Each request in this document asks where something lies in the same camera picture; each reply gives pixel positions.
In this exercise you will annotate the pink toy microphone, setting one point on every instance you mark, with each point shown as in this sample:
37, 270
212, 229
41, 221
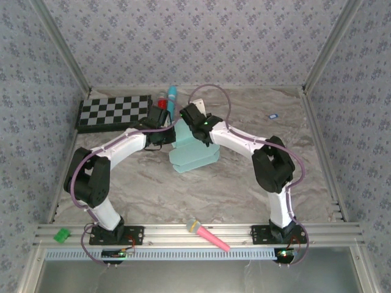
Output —
207, 236

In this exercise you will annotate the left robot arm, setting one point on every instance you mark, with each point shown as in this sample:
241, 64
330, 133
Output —
88, 183

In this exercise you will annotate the right circuit board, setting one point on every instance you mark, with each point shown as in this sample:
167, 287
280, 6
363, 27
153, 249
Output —
285, 254

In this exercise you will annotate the aluminium mounting rail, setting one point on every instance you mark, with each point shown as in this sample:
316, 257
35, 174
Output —
171, 235

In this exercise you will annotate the green plastic block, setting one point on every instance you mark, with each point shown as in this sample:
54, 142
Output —
62, 236

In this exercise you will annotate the blue marker pen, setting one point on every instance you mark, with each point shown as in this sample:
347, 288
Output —
172, 97

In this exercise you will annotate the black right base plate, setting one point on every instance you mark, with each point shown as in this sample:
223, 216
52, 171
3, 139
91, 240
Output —
259, 235

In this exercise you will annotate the red glitter tube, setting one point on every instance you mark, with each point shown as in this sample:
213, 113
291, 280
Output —
162, 100

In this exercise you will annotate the left circuit board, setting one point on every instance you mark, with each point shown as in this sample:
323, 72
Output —
117, 254

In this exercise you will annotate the aluminium corner post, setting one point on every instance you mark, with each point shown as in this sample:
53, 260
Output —
64, 45
330, 45

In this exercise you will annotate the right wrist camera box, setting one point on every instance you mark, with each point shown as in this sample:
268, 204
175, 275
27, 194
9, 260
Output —
200, 105

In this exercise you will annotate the grey metal panel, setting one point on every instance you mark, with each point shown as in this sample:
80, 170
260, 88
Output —
195, 277

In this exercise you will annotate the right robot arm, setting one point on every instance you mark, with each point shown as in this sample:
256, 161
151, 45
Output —
275, 171

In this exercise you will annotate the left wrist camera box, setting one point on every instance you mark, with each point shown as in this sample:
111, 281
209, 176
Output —
167, 122

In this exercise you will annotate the small blue white tag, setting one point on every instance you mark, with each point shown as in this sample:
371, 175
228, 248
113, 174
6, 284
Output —
273, 116

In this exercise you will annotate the black grey chessboard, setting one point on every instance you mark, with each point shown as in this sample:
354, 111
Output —
116, 113

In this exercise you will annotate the circuit board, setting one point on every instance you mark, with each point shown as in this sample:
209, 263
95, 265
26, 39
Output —
117, 254
285, 254

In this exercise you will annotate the light blue paper box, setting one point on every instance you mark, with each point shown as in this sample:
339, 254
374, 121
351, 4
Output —
192, 155

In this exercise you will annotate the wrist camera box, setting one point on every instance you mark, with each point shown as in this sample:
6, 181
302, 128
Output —
200, 105
167, 122

